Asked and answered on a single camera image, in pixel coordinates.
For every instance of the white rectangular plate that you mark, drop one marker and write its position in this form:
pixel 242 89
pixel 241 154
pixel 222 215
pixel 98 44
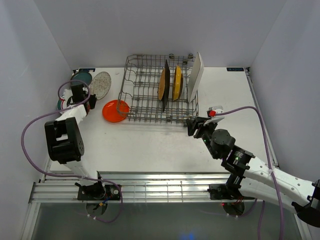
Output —
pixel 195 77

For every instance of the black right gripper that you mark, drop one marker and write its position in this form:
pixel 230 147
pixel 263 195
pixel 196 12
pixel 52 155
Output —
pixel 192 125

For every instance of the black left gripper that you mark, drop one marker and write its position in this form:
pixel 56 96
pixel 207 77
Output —
pixel 93 99

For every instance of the white plate striped rim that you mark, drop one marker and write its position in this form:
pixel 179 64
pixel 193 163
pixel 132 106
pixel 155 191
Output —
pixel 62 104

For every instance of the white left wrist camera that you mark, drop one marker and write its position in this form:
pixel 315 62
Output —
pixel 66 95

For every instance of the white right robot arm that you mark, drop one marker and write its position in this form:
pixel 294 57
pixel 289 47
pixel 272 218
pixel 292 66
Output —
pixel 251 177

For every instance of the orange round plate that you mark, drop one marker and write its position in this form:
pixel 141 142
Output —
pixel 115 111

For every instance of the black xdof label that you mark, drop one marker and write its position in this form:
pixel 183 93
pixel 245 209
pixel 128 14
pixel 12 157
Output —
pixel 235 69

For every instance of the grey wire dish rack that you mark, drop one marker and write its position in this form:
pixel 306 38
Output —
pixel 139 89

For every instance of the green square glazed plate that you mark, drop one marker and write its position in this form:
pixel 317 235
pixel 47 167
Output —
pixel 165 96

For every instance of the yellow polka dot plate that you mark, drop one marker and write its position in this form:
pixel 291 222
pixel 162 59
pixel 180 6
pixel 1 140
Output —
pixel 177 86

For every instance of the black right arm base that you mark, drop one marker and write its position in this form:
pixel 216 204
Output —
pixel 223 192

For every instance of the woven bamboo round plate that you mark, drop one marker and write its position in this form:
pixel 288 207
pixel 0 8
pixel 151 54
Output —
pixel 161 85

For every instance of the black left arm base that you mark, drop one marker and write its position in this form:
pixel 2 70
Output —
pixel 98 192

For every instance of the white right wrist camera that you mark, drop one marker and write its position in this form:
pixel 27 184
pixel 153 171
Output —
pixel 213 114

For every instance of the black label back left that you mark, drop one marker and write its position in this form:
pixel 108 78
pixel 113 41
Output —
pixel 84 70

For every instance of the speckled beige oval plate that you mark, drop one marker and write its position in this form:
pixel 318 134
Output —
pixel 100 85

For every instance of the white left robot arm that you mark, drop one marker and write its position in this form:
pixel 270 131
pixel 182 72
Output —
pixel 64 141

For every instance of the dark teal round plate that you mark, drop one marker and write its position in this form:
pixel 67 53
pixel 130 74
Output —
pixel 83 76

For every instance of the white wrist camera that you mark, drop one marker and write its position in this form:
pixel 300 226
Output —
pixel 213 114
pixel 66 95

